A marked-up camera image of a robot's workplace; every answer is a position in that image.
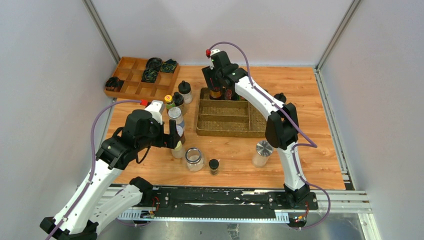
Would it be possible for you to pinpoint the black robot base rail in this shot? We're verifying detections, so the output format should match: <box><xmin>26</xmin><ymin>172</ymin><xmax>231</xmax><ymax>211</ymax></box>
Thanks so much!
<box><xmin>118</xmin><ymin>186</ymin><xmax>319</xmax><ymax>227</ymax></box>

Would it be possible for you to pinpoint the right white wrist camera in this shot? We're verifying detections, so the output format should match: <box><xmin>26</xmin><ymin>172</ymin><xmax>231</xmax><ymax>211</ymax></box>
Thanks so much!
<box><xmin>210</xmin><ymin>49</ymin><xmax>222</xmax><ymax>70</ymax></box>

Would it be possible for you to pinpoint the small black cap bottle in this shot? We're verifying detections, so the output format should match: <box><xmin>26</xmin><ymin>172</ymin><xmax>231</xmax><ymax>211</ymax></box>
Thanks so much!
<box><xmin>172</xmin><ymin>91</ymin><xmax>187</xmax><ymax>115</ymax></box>

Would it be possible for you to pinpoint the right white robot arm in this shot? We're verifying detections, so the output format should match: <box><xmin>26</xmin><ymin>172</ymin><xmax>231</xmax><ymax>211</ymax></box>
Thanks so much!
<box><xmin>202</xmin><ymin>49</ymin><xmax>310</xmax><ymax>209</ymax></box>

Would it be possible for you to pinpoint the woven divided basket tray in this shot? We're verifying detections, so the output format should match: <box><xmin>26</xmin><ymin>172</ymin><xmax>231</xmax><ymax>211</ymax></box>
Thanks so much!
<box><xmin>195</xmin><ymin>87</ymin><xmax>267</xmax><ymax>139</ymax></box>

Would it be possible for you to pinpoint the green black coiled cable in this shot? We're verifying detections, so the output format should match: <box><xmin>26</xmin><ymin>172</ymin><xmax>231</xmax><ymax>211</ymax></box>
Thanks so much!
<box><xmin>160</xmin><ymin>58</ymin><xmax>178</xmax><ymax>74</ymax></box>

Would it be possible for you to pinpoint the yellow cap green bottle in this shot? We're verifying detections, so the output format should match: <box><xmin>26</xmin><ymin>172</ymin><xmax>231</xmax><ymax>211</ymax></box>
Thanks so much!
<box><xmin>164</xmin><ymin>94</ymin><xmax>176</xmax><ymax>111</ymax></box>

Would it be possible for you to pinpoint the tall black cap oil bottle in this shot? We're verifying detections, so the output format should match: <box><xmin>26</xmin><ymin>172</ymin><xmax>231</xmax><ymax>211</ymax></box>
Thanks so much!
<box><xmin>223</xmin><ymin>88</ymin><xmax>236</xmax><ymax>101</ymax></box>

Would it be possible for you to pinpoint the silver lid salt jar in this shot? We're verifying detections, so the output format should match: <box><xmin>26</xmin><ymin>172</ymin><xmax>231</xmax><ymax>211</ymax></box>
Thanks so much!
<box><xmin>167</xmin><ymin>107</ymin><xmax>185</xmax><ymax>129</ymax></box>

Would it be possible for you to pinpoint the steel lid glass jar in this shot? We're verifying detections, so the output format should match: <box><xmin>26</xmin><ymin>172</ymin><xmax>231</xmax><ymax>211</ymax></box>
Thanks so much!
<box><xmin>252</xmin><ymin>140</ymin><xmax>274</xmax><ymax>168</ymax></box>

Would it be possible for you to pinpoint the red cap sauce bottle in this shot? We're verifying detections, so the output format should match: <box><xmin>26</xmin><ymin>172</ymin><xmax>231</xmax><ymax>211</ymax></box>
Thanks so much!
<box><xmin>209</xmin><ymin>87</ymin><xmax>224</xmax><ymax>100</ymax></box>

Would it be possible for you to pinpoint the yellow cap chili sauce bottle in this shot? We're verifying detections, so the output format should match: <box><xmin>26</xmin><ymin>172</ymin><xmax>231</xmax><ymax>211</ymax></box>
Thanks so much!
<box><xmin>232</xmin><ymin>93</ymin><xmax>246</xmax><ymax>101</ymax></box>

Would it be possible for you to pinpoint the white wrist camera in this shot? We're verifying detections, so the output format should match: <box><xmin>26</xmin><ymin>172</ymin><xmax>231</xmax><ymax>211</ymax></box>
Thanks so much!
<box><xmin>210</xmin><ymin>49</ymin><xmax>222</xmax><ymax>70</ymax></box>
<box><xmin>145</xmin><ymin>100</ymin><xmax>165</xmax><ymax>125</ymax></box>

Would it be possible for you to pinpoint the coiled cable in organizer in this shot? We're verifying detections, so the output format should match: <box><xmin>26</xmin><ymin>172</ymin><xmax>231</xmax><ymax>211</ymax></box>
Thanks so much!
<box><xmin>145</xmin><ymin>57</ymin><xmax>164</xmax><ymax>71</ymax></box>

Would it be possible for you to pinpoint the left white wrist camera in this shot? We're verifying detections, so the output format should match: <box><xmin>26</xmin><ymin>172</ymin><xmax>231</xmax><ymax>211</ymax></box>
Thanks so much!
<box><xmin>145</xmin><ymin>100</ymin><xmax>165</xmax><ymax>125</ymax></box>

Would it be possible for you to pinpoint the black cap shaker bottle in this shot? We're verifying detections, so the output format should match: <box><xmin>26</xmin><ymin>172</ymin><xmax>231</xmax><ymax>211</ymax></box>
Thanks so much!
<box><xmin>178</xmin><ymin>80</ymin><xmax>193</xmax><ymax>104</ymax></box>

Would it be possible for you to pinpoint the pale green cap shaker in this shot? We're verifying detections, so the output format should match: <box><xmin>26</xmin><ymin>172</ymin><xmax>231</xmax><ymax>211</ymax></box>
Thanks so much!
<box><xmin>171</xmin><ymin>141</ymin><xmax>186</xmax><ymax>159</ymax></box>

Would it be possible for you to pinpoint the small black cap spice jar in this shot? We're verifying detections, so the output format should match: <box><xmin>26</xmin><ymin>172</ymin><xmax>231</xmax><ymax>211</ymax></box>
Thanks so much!
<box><xmin>208</xmin><ymin>158</ymin><xmax>220</xmax><ymax>176</ymax></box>

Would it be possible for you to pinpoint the wooden compartment organizer box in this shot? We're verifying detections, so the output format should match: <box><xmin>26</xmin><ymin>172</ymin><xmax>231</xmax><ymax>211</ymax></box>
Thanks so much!
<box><xmin>104</xmin><ymin>56</ymin><xmax>180</xmax><ymax>101</ymax></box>

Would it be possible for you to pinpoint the open glass jar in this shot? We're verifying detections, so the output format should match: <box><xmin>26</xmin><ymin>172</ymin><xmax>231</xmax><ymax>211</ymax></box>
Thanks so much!
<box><xmin>184</xmin><ymin>147</ymin><xmax>205</xmax><ymax>172</ymax></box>

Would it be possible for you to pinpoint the black coiled cable outside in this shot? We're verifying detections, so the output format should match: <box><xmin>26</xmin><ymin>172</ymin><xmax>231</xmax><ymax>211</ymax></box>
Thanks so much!
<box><xmin>104</xmin><ymin>76</ymin><xmax>125</xmax><ymax>92</ymax></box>

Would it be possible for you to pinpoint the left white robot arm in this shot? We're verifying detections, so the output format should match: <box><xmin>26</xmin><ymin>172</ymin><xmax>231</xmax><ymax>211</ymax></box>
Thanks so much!
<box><xmin>39</xmin><ymin>107</ymin><xmax>180</xmax><ymax>240</ymax></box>

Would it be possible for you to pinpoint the right black cap shaker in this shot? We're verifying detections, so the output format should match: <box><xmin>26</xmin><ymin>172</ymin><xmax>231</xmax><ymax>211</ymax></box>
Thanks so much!
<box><xmin>273</xmin><ymin>92</ymin><xmax>287</xmax><ymax>104</ymax></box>

